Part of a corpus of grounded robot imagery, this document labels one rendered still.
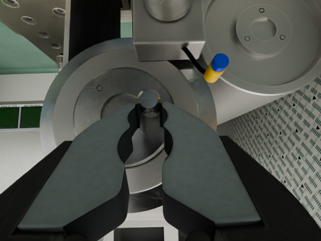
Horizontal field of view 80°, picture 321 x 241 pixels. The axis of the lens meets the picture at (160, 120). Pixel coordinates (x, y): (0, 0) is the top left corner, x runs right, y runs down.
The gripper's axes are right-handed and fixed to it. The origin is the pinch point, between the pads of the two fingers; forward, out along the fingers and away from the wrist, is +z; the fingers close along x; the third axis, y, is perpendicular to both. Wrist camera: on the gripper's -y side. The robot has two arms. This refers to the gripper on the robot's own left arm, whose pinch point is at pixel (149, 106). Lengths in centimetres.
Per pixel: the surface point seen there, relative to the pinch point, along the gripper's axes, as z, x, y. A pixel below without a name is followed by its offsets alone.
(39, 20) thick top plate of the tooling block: 30.3, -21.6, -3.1
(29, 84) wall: 272, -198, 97
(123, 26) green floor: 211, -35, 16
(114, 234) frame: 14.4, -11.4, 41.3
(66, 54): 8.3, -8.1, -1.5
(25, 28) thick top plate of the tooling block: 31.9, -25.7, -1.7
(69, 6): 11.5, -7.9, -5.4
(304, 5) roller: 9.5, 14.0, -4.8
